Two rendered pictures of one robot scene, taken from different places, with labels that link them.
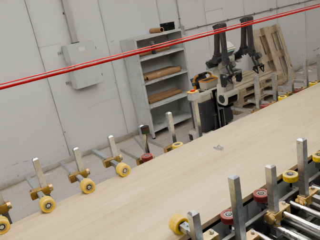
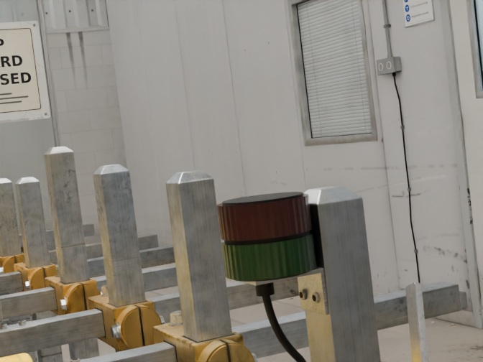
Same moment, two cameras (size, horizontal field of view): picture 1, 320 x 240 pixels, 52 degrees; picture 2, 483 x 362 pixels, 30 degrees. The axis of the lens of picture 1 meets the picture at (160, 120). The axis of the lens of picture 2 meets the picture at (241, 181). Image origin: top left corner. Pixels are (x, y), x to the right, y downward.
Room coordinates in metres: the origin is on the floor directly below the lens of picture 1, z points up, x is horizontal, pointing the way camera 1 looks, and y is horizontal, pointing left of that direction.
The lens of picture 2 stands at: (2.24, -0.46, 1.16)
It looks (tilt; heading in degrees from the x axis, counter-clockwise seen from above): 3 degrees down; 97
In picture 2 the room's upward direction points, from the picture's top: 7 degrees counter-clockwise
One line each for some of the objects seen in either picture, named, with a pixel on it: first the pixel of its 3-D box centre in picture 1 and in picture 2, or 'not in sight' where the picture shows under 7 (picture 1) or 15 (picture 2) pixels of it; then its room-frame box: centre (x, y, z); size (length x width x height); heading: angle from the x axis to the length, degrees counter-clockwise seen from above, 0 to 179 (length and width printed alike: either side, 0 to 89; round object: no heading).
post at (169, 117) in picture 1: (173, 141); not in sight; (2.36, -0.07, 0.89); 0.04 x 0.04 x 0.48; 31
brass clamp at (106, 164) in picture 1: (112, 160); (202, 357); (2.09, 0.37, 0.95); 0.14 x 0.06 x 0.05; 121
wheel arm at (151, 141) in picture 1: (163, 146); not in sight; (2.41, 0.01, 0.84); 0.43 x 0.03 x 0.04; 31
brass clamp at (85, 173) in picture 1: (79, 175); (123, 319); (1.96, 0.59, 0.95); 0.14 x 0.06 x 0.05; 121
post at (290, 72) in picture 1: (291, 91); not in sight; (3.13, -1.35, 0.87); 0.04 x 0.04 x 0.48; 31
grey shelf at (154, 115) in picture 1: (160, 83); not in sight; (5.19, -0.12, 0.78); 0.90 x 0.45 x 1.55; 121
